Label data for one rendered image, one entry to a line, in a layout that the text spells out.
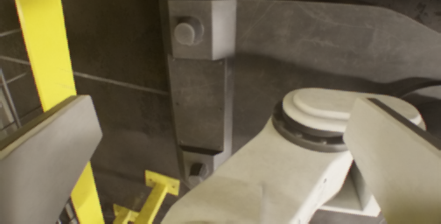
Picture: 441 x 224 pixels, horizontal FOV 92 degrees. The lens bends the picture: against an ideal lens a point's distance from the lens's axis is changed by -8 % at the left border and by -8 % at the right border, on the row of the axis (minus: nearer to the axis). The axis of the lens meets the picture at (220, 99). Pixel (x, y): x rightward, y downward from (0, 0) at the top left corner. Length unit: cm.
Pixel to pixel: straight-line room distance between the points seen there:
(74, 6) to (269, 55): 62
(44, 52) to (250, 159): 28
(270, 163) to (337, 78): 25
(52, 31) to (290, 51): 37
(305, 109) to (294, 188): 12
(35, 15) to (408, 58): 56
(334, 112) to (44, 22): 37
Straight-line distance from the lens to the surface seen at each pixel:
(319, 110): 35
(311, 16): 45
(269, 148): 34
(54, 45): 32
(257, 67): 48
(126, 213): 137
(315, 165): 33
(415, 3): 70
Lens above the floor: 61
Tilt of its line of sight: 58 degrees down
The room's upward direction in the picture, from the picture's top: 157 degrees counter-clockwise
